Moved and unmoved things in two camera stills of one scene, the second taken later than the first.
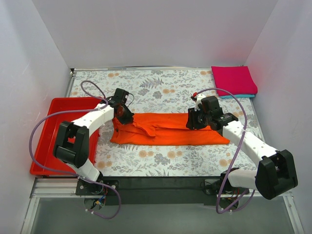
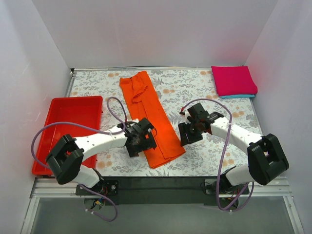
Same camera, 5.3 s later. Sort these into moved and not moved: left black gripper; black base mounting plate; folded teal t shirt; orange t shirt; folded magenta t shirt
Moved: left black gripper; orange t shirt
Not moved: black base mounting plate; folded teal t shirt; folded magenta t shirt
